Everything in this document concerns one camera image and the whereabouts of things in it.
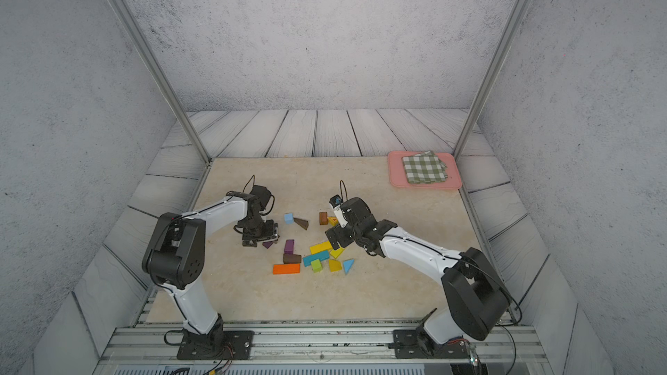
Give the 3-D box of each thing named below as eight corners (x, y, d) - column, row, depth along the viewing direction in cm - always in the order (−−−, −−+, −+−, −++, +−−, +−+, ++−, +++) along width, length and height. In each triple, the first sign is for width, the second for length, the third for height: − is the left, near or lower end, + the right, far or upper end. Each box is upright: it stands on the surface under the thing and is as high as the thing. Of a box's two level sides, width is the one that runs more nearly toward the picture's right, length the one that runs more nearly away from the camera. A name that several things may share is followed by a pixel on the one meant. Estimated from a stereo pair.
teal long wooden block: (304, 267, 90) (303, 263, 88) (303, 261, 91) (301, 257, 89) (330, 257, 92) (330, 253, 90) (328, 252, 94) (328, 248, 91)
